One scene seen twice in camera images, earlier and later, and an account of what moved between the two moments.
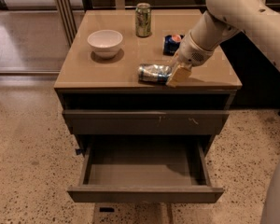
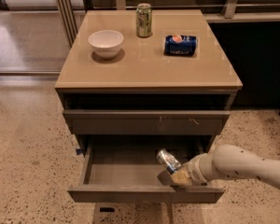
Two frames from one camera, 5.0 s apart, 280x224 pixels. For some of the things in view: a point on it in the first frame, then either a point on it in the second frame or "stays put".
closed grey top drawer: x=146 y=122 stays put
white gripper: x=192 y=52 to x=194 y=169
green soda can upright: x=143 y=20 stays put
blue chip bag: x=171 y=44 stays put
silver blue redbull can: x=154 y=73 to x=170 y=161
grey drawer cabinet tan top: x=142 y=141 stays put
